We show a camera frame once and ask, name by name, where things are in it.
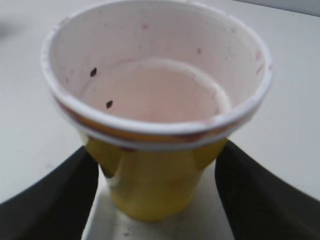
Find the yellow paper cup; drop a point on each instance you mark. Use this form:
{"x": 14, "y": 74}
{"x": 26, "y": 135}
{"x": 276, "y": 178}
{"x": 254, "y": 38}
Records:
{"x": 155, "y": 88}

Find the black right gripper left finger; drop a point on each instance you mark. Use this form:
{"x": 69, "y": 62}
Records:
{"x": 55, "y": 208}

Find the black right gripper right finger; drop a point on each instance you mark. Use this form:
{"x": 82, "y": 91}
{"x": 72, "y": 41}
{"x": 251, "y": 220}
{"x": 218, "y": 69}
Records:
{"x": 259, "y": 205}

